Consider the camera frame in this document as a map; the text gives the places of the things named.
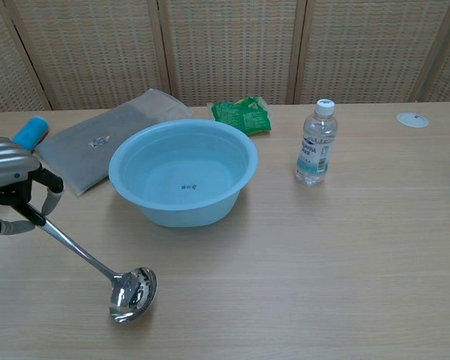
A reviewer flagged blue cylindrical tube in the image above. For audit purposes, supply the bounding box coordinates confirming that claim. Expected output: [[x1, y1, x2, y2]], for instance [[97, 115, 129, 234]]
[[11, 116, 50, 153]]

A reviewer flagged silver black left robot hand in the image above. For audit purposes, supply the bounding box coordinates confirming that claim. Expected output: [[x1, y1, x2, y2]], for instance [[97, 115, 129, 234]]
[[0, 136, 65, 236]]

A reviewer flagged clear plastic water bottle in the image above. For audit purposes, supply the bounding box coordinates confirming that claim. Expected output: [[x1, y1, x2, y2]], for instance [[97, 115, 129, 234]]
[[294, 98, 339, 187]]

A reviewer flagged metal ladle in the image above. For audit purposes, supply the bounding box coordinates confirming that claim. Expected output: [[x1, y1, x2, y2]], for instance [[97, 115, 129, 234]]
[[20, 202, 158, 324]]

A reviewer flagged white round cable grommet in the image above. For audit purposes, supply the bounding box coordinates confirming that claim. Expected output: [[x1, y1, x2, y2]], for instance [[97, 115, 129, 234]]
[[396, 112, 430, 129]]

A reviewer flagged light blue plastic basin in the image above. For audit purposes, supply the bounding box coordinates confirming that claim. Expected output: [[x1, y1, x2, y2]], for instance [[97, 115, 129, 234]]
[[108, 118, 260, 229]]

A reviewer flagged green snack packet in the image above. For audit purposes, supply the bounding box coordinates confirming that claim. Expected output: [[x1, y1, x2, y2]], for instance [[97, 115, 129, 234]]
[[206, 96, 274, 137]]

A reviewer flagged grey cloth in plastic bag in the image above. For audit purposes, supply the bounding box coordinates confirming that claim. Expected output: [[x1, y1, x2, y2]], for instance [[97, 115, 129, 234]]
[[34, 88, 193, 197]]

